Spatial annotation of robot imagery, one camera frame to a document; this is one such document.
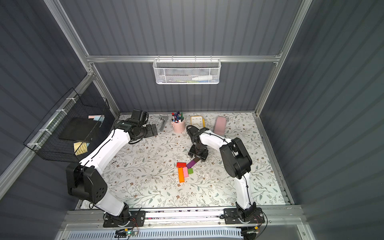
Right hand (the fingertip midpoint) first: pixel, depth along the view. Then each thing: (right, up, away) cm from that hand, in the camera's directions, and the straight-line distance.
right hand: (194, 159), depth 92 cm
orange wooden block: (-8, -8, -5) cm, 12 cm away
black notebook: (-57, +20, -19) cm, 63 cm away
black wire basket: (-62, +15, -30) cm, 71 cm away
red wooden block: (-8, -3, +1) cm, 9 cm away
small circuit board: (-29, -30, -23) cm, 47 cm away
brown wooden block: (+2, 0, +1) cm, 2 cm away
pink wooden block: (-5, -7, -4) cm, 9 cm away
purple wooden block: (-2, -3, +1) cm, 4 cm away
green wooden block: (-2, -6, -3) cm, 7 cm away
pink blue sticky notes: (-53, +26, -11) cm, 60 cm away
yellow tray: (+3, +25, +20) cm, 32 cm away
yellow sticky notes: (-46, +12, -32) cm, 57 cm away
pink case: (+20, +22, +19) cm, 35 cm away
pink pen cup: (-11, +23, +8) cm, 27 cm away
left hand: (-25, +17, -7) cm, 31 cm away
